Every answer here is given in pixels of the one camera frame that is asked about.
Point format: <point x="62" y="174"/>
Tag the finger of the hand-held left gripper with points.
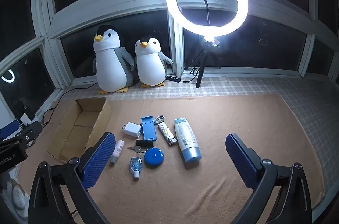
<point x="30" y="131"/>

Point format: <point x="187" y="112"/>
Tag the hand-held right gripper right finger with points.
<point x="241" y="160"/>

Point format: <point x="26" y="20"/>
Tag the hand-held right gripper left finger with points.
<point x="98" y="160"/>

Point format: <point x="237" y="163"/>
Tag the small white tube bottle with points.
<point x="117" y="151"/>

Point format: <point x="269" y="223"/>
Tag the small clear sanitizer bottle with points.
<point x="135" y="164"/>

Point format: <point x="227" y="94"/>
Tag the cardboard box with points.
<point x="84" y="120"/>

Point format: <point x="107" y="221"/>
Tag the white wall charger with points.
<point x="132" y="129"/>

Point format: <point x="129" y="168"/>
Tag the black cylindrical case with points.
<point x="145" y="144"/>

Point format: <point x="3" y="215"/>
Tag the blue round lid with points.
<point x="154" y="157"/>

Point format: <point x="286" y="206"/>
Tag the blue phone stand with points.
<point x="148" y="128"/>

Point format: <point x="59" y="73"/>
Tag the white lotion bottle blue cap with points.
<point x="185" y="139"/>

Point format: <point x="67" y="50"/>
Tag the white patterned lighter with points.
<point x="166" y="133"/>

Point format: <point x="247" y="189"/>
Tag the white power adapter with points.
<point x="25" y="118"/>

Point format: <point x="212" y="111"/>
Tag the beige felt mat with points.
<point x="212" y="112"/>

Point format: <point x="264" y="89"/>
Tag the checked grey cloth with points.
<point x="264" y="84"/>

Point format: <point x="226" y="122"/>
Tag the large penguin plush toy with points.
<point x="111" y="65"/>

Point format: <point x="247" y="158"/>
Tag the black tripod stand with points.
<point x="201" y="65"/>

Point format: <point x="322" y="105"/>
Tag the black power strip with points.
<point x="173" y="78"/>

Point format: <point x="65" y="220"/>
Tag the small penguin plush toy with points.
<point x="151" y="65"/>

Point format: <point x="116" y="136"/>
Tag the white window frame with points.
<point x="111" y="4"/>

